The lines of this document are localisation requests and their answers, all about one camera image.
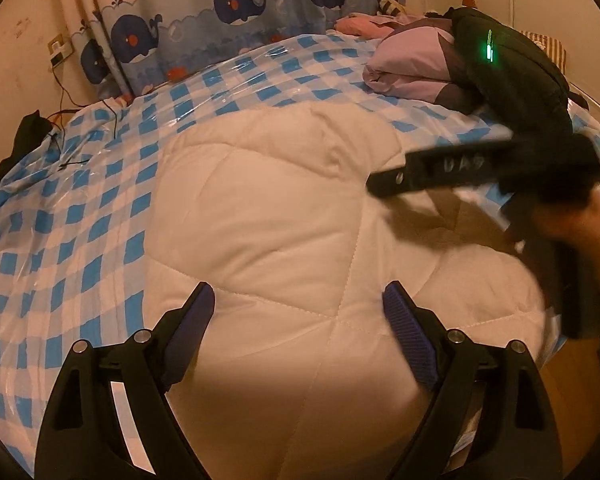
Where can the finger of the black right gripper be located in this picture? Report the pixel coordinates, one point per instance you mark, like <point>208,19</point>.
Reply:
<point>453,166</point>

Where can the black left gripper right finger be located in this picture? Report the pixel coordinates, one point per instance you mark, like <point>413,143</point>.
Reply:
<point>489,416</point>

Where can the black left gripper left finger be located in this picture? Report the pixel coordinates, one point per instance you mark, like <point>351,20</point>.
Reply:
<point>108,416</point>

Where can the cream quilted padded jacket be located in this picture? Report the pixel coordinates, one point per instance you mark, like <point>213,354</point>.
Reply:
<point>299,375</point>

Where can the pink clothes pile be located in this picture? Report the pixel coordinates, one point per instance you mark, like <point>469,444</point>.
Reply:
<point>369,27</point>

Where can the person right hand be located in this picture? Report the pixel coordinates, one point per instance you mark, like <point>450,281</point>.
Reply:
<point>576,226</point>

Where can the pink folded jacket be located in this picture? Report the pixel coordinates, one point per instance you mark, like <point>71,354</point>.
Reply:
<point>418,61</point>

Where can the striped yellow black item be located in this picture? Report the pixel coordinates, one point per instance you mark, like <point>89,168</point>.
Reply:
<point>391,8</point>

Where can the blue white checkered bed cover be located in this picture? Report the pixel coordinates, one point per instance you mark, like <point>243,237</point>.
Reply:
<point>74,212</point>

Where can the blue whale print curtain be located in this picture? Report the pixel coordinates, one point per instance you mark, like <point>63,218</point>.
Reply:
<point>128,47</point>

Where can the black clothes by wall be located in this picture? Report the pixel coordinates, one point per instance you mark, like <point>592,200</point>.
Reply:
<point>30,134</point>

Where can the wall power socket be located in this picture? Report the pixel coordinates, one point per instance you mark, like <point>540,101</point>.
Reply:
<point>59,50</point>

